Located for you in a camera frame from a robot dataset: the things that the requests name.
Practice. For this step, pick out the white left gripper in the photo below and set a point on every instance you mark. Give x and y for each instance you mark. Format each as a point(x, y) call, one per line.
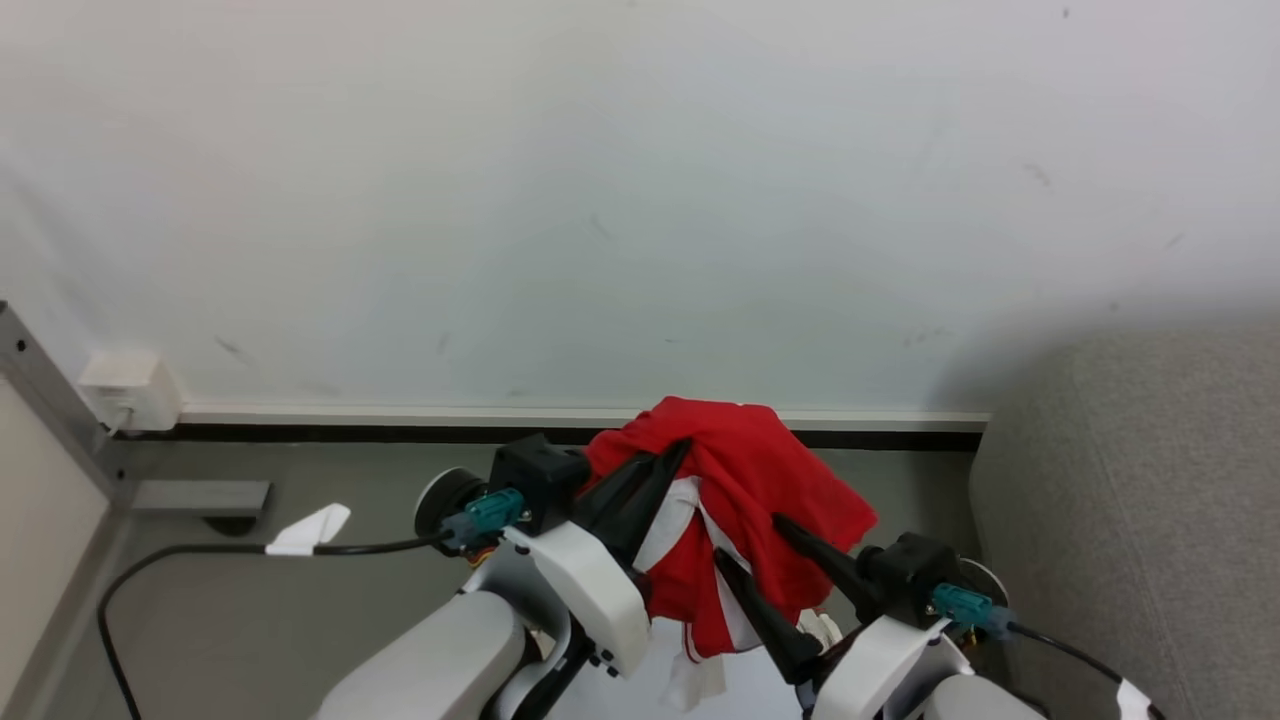
point(595, 600)

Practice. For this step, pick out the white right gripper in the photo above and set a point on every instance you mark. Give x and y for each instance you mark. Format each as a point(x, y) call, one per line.
point(880, 670)

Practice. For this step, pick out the red and white garment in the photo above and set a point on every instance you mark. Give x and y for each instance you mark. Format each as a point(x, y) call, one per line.
point(750, 480)

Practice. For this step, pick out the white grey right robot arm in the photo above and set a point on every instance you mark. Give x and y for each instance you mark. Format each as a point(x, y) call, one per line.
point(975, 700)

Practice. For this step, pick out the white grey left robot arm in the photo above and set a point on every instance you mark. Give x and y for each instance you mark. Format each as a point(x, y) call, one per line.
point(440, 650)

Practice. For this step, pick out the white and black baseboard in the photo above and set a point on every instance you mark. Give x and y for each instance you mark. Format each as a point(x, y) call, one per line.
point(500, 422)

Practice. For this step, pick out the white tape tag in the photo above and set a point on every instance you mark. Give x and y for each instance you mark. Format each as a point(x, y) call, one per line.
point(1133, 700)
point(310, 530)

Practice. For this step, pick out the grey fabric sofa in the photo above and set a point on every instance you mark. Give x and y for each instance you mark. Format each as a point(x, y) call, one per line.
point(1140, 520)

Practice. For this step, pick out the beige panel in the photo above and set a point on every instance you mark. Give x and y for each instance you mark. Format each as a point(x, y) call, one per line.
point(40, 540)

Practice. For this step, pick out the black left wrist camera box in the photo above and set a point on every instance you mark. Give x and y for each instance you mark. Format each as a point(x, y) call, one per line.
point(535, 475)

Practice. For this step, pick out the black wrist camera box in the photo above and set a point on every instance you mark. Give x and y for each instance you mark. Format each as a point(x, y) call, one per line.
point(535, 475)
point(910, 575)

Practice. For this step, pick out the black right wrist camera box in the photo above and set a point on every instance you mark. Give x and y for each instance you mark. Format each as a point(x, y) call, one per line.
point(910, 575)

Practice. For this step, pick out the white wall socket box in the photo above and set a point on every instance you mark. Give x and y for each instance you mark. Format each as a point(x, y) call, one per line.
point(130, 390)

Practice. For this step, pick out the grey metal frame post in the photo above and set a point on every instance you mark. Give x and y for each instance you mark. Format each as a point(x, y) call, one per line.
point(50, 400)

